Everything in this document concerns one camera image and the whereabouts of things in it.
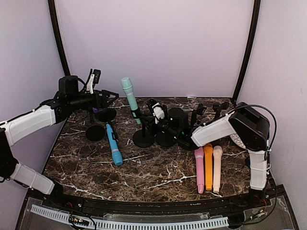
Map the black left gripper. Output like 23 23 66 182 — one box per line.
68 89 118 111

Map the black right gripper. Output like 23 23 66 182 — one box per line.
141 113 180 140

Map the black stand with blue microphone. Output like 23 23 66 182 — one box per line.
96 108 118 141

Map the black stand with green microphone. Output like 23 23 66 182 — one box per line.
132 111 154 148

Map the black stand with pink microphone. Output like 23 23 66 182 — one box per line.
155 130 176 147

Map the mint green toy microphone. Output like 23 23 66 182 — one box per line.
121 77 141 125

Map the black stand with purple microphone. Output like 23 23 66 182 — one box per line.
85 113 106 142

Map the black stand with orange microphone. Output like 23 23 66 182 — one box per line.
177 103 207 150

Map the blue toy microphone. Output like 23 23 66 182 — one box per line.
106 123 123 166

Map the pink toy microphone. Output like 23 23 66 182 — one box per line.
194 147 205 194

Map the orange toy microphone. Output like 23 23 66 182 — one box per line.
203 143 213 191

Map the black stand for beige microphone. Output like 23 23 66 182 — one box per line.
213 102 229 119

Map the beige toy microphone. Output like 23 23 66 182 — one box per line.
213 146 223 193

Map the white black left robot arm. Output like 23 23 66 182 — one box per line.
0 70 119 209

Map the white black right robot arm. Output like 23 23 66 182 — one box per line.
139 99 274 208

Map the white floral plate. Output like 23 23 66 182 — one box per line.
230 134 246 149

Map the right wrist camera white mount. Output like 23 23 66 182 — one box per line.
147 99 167 124

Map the black left corner post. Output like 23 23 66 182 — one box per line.
47 0 71 76

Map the black corner post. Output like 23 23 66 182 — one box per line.
47 0 71 76
232 0 261 104

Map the white slotted cable duct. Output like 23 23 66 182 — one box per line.
30 205 229 230

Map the black aluminium rail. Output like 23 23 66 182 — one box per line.
26 186 286 219

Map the black right corner post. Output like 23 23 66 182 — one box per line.
232 0 261 104

